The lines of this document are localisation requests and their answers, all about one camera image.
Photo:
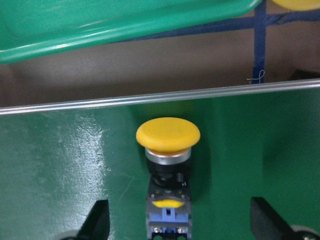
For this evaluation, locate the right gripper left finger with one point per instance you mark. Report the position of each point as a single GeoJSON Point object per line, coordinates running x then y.
{"type": "Point", "coordinates": [97, 224]}

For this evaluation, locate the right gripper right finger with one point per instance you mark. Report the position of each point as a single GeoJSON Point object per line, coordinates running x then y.
{"type": "Point", "coordinates": [266, 223]}

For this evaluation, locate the green conveyor belt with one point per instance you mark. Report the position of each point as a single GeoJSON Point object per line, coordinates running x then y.
{"type": "Point", "coordinates": [260, 140]}

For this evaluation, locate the green plastic tray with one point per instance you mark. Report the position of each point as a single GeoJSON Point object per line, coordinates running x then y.
{"type": "Point", "coordinates": [36, 28]}

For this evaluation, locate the yellow plastic tray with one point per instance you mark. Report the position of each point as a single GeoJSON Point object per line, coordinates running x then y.
{"type": "Point", "coordinates": [298, 5]}

